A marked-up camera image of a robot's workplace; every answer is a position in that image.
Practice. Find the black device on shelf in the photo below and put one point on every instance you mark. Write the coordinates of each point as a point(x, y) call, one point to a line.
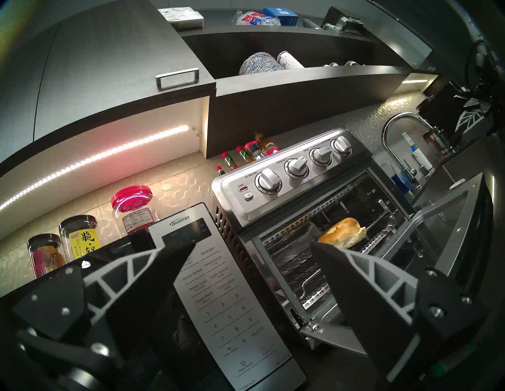
point(343, 21)

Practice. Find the dark upper cabinet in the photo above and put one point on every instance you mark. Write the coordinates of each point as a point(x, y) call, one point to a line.
point(98, 59)

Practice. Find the chrome gooseneck faucet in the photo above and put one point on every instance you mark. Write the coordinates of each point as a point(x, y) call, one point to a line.
point(388, 130)

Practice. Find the stainless steel toaster oven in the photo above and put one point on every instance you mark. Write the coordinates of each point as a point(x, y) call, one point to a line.
point(236, 205)

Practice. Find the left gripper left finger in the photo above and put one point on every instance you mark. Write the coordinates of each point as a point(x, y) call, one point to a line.
point(138, 299)

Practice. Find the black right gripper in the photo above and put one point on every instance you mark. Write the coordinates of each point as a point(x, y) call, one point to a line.
point(485, 79)

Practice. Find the small red hot sauce bottle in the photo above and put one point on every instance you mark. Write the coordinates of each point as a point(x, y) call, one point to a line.
point(220, 170)

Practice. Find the oven temperature knob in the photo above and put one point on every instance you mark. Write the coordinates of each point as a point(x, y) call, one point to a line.
point(296, 167)

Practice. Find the red lid plastic snack jar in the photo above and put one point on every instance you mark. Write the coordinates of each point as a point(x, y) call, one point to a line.
point(132, 213)

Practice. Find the glass french press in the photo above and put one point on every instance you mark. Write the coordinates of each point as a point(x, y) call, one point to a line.
point(436, 138)

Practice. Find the LED light strip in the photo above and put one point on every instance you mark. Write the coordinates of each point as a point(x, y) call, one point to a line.
point(98, 155)

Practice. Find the large Tabasco sauce bottle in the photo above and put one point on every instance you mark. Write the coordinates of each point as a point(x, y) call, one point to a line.
point(268, 146)

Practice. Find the blue patterned plate stack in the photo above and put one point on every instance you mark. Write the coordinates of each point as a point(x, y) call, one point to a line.
point(260, 64)

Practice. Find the oven function knob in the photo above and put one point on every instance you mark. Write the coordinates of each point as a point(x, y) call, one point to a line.
point(321, 156)

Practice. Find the white tissue box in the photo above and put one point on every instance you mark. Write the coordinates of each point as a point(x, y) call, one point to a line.
point(181, 17)

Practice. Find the black microwave oven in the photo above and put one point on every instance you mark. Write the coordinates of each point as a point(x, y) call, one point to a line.
point(236, 315)

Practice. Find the oven toast timer knob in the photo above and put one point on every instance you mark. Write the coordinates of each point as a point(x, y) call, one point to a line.
point(341, 146)

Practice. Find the white patterned canister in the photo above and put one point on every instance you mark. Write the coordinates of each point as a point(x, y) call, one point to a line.
point(290, 60)

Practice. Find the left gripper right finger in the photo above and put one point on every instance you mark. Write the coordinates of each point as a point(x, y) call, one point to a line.
point(355, 293)

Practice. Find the dark wall shelf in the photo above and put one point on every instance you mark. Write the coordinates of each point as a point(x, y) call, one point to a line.
point(296, 98)

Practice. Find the white bottle blue cap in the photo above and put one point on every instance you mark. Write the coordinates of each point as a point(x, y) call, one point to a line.
point(422, 157)

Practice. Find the blue cardboard box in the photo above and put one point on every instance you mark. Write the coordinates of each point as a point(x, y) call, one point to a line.
point(282, 15)

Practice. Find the green neck hot sauce bottle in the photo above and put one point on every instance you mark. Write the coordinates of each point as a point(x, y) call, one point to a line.
point(244, 153)
point(229, 161)

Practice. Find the blue dish soap bottle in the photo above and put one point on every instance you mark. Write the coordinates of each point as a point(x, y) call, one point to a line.
point(403, 183)

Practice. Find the yellow label snack jar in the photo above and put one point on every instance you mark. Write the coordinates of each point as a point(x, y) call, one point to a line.
point(81, 238)

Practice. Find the white lid paper coffee cup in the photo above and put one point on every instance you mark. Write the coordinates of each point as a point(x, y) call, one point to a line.
point(457, 183)

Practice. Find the clear plastic bag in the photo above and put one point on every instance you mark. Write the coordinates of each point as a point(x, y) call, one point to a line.
point(250, 19)

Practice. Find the clear drinking glass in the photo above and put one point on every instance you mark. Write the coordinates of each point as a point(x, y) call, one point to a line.
point(331, 64)
point(352, 63)

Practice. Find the red label snack jar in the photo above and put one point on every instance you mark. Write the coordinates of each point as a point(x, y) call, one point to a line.
point(45, 256)

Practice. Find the black coffee machine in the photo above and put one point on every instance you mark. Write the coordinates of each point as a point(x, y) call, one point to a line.
point(442, 106)

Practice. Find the golden bagel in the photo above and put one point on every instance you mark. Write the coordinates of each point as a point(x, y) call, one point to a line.
point(343, 232)

